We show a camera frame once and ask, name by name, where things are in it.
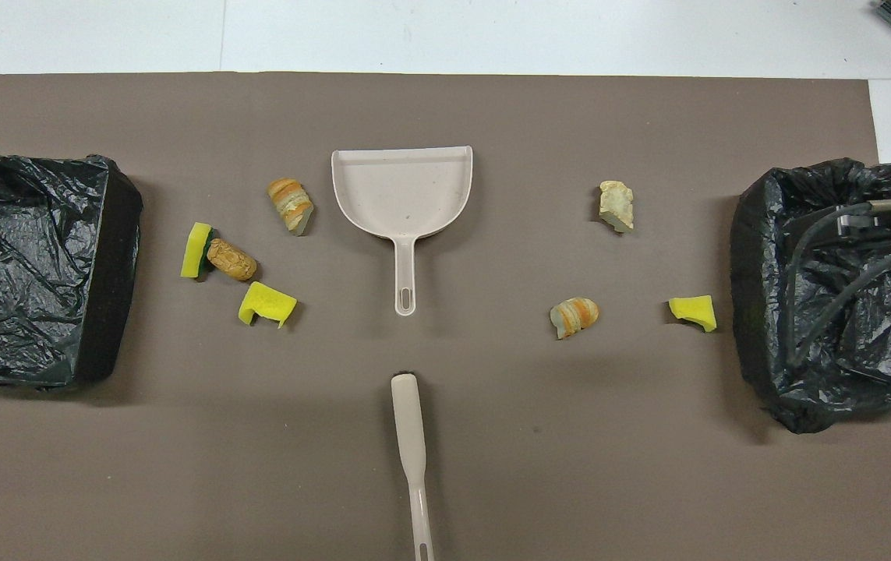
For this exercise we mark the beige plastic dustpan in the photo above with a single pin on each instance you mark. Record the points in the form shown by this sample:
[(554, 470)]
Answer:
[(402, 191)]

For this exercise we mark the beige hand brush black bristles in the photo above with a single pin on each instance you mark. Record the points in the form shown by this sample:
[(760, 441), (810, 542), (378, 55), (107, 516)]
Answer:
[(408, 421)]

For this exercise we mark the large orange striped bread chunk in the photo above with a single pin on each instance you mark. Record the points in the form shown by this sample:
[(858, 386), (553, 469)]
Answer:
[(290, 204)]

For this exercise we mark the notched yellow sponge piece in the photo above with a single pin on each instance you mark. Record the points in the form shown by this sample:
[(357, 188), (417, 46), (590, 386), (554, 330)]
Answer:
[(266, 302)]

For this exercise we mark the brown round bread roll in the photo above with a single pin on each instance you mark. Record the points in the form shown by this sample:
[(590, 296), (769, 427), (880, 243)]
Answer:
[(232, 260)]

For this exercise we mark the yellow green scrub sponge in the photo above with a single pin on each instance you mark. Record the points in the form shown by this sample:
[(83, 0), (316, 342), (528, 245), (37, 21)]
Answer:
[(196, 251)]

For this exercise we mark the black bag lined bin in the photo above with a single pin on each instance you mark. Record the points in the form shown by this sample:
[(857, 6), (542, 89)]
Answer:
[(765, 312), (24, 265)]

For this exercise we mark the small orange striped bread piece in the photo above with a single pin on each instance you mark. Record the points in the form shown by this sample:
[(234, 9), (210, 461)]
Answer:
[(574, 315)]

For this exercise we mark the pale cream bread piece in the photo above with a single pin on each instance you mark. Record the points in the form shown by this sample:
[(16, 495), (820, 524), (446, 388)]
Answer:
[(616, 206)]

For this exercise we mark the large brown table mat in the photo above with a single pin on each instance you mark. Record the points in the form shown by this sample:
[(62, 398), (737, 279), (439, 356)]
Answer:
[(336, 117)]

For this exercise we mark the small yellow sponge wedge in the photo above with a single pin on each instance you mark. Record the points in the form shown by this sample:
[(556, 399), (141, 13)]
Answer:
[(693, 310)]

